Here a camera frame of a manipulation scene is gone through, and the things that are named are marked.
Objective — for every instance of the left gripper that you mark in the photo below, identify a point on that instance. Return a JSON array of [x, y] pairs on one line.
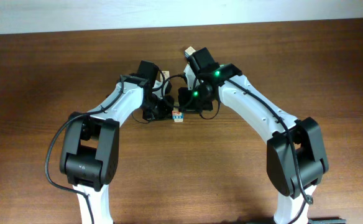
[[166, 112]]

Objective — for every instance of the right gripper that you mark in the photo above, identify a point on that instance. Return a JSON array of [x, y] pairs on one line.
[[188, 101]]

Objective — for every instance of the wooden block blue side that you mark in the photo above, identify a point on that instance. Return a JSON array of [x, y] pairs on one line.
[[178, 117], [189, 52]]

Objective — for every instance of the wooden block red U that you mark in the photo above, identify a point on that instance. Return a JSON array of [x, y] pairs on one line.
[[176, 112]]

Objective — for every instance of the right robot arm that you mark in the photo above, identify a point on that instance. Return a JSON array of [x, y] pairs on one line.
[[296, 157]]

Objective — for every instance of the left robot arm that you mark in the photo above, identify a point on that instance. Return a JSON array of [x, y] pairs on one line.
[[90, 149]]

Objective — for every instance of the lone wooden block red drawing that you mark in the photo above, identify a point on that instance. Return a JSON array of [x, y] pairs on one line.
[[165, 75]]

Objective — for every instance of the wooden block blue side top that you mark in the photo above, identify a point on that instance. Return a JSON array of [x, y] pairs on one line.
[[189, 52]]

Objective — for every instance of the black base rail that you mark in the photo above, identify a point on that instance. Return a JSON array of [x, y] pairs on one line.
[[327, 221]]

